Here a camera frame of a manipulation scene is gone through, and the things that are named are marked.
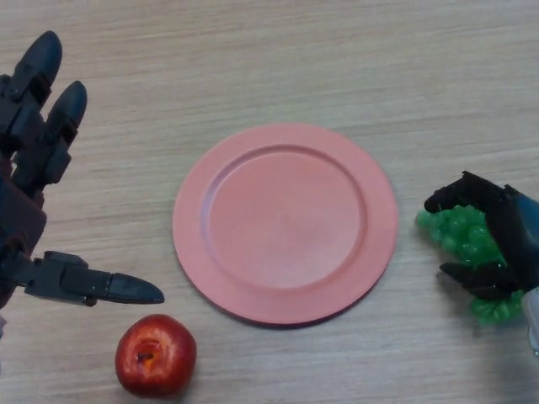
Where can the pink round plate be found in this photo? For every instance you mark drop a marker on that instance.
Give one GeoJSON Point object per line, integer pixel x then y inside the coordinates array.
{"type": "Point", "coordinates": [282, 223]}

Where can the red apple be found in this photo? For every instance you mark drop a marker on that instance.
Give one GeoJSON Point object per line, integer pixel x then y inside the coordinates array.
{"type": "Point", "coordinates": [156, 357]}

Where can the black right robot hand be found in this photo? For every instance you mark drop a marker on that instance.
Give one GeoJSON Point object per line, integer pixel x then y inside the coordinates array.
{"type": "Point", "coordinates": [513, 235]}

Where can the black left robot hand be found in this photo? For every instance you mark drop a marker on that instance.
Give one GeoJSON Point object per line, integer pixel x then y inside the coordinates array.
{"type": "Point", "coordinates": [23, 210]}

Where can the green grape bunch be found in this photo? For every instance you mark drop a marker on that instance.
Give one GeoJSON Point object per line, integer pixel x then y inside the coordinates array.
{"type": "Point", "coordinates": [463, 231]}

